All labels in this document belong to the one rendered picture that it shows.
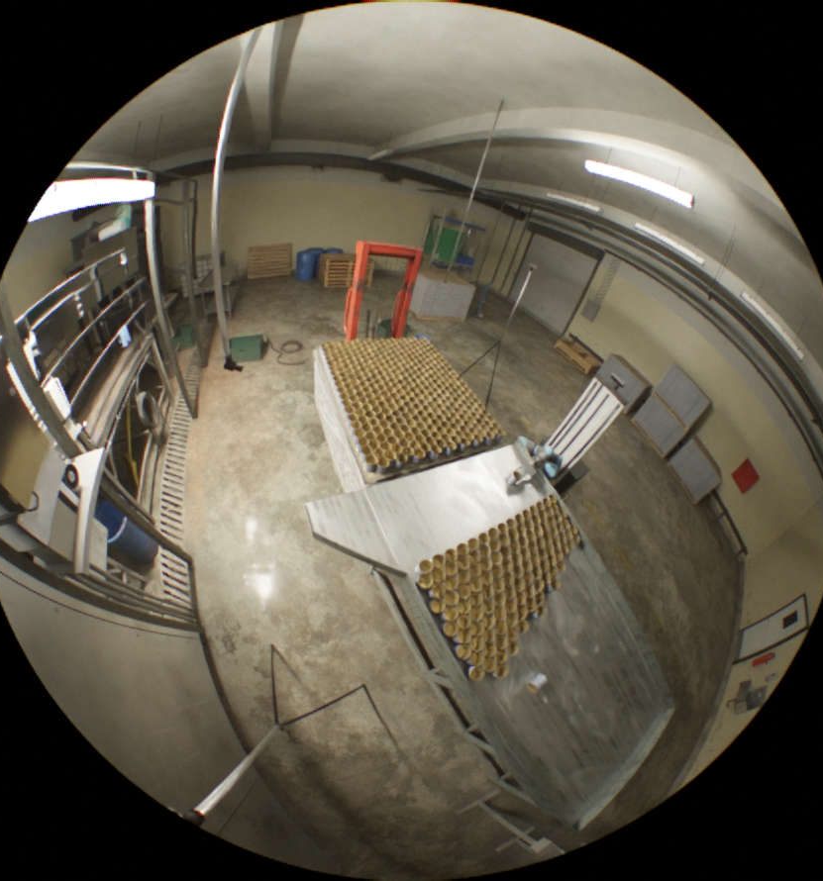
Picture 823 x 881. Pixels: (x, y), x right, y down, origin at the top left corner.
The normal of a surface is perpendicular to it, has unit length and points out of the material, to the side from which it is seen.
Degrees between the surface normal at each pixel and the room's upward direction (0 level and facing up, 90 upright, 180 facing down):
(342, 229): 90
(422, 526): 0
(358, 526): 0
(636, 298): 90
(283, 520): 0
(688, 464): 90
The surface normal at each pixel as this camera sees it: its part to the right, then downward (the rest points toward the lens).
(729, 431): -0.88, 0.19
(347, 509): 0.22, -0.66
